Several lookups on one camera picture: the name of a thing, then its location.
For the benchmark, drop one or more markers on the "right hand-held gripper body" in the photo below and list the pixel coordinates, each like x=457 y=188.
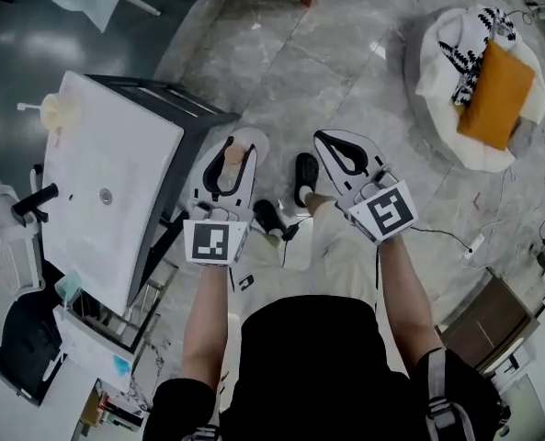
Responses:
x=384 y=211

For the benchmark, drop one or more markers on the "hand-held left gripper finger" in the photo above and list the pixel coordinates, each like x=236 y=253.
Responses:
x=203 y=177
x=249 y=182

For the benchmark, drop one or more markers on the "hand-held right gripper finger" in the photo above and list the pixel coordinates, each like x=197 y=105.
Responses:
x=373 y=154
x=329 y=168

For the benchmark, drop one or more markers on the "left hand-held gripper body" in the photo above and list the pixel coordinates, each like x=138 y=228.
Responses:
x=210 y=244

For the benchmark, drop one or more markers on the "white sink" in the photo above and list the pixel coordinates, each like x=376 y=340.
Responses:
x=116 y=163

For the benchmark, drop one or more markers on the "person's left forearm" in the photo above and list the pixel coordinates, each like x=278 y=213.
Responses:
x=205 y=320

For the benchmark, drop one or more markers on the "person's right forearm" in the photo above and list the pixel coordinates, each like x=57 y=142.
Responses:
x=405 y=301

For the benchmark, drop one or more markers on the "black shoe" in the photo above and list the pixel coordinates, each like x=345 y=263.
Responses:
x=306 y=175
x=267 y=216

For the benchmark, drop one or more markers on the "person's right leg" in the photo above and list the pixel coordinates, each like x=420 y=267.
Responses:
x=320 y=201

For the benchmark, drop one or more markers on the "person's cream shorts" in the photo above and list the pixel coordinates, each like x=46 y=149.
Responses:
x=336 y=246

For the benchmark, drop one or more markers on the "grey white beanbag seat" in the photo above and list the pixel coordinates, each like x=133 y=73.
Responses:
x=437 y=117

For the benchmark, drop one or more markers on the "chrome rack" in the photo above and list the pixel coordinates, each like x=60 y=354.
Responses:
x=125 y=310

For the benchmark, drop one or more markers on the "orange cushion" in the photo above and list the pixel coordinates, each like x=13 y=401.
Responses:
x=497 y=94

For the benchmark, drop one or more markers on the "teal cup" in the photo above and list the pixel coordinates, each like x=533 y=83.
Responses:
x=67 y=287

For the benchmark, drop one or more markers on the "black white patterned blanket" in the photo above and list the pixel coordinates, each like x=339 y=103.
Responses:
x=474 y=44

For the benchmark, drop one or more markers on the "blue packet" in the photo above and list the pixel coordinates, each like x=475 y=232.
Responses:
x=121 y=365

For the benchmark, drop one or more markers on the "brown wooden box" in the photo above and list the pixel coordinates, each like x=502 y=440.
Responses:
x=488 y=324

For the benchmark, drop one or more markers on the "person's black shirt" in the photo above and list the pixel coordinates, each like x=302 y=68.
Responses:
x=309 y=361

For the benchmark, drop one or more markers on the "beige cup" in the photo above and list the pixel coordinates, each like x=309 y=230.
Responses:
x=63 y=110

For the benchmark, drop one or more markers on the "white side table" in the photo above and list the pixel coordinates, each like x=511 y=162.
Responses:
x=88 y=342

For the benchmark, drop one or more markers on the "white table leg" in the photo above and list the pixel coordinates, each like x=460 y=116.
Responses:
x=141 y=3

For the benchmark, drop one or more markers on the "white toothbrush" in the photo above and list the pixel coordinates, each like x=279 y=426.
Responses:
x=28 y=106

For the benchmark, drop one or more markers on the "white office chair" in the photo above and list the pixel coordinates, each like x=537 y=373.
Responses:
x=10 y=264

